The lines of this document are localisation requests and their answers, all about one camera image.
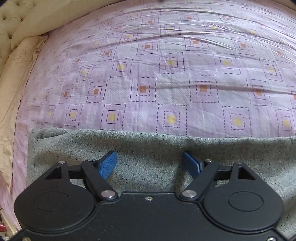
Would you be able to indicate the grey speckled pants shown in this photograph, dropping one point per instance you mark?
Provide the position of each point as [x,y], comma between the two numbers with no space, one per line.
[152,162]

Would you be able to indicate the pink patterned bed sheet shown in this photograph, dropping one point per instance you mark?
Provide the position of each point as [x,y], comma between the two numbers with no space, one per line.
[210,69]

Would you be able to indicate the cream duvet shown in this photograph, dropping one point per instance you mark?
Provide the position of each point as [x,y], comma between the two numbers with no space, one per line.
[50,15]

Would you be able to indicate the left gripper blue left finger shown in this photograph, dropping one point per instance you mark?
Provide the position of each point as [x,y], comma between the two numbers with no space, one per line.
[95,176]

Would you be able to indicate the cream pillow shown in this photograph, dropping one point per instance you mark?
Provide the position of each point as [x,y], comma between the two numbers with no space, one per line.
[14,77]

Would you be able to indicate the beige tufted headboard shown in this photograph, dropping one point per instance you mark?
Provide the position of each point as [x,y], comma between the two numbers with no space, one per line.
[13,12]

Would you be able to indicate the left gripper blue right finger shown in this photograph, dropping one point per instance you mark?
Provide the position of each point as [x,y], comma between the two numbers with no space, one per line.
[203,174]

